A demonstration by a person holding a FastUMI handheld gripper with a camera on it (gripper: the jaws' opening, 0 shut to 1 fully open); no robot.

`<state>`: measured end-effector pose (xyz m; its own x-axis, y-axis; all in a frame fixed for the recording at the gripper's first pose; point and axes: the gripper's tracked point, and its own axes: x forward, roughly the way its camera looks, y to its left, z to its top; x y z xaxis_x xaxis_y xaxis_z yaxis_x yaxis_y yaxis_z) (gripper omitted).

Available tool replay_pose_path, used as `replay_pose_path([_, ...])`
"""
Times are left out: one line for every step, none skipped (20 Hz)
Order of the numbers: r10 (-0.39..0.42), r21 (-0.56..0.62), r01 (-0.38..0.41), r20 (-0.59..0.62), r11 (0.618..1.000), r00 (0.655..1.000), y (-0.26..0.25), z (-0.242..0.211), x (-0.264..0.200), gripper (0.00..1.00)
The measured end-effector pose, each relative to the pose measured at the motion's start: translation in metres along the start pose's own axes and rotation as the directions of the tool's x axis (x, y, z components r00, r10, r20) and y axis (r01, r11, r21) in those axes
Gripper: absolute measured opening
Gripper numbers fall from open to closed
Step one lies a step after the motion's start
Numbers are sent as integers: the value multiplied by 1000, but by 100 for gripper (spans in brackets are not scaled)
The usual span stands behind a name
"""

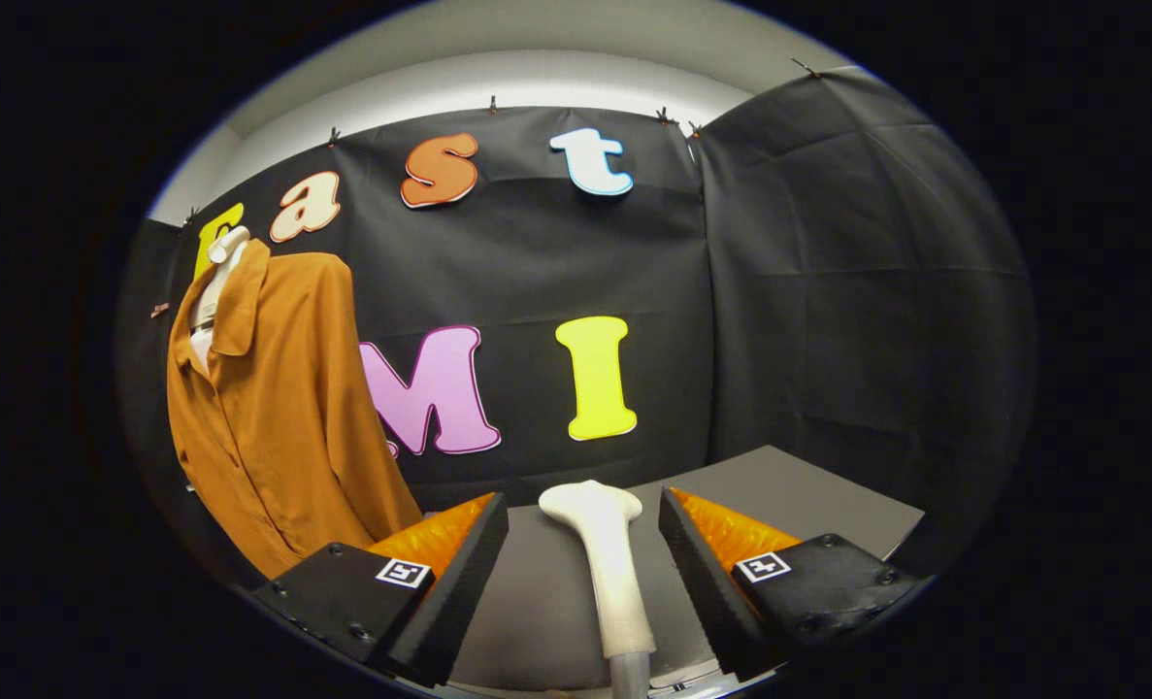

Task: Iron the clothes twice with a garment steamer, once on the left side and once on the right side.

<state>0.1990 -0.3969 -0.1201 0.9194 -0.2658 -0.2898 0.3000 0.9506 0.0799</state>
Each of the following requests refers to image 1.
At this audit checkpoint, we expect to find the white clothes hanger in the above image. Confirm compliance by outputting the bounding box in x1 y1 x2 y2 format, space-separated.
187 225 252 331

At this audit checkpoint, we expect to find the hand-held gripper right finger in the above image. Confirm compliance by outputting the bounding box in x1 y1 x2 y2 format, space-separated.
658 485 926 681

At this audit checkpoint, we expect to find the brown button-up shirt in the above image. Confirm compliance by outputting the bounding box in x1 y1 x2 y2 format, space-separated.
166 238 424 581

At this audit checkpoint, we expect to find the black backdrop cloth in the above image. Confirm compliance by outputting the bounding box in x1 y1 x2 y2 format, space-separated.
119 68 1037 583

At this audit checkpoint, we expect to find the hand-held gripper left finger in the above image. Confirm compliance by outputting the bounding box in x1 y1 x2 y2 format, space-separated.
250 492 510 688

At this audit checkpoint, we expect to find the white garment steamer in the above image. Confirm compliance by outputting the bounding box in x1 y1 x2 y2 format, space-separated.
538 480 658 699

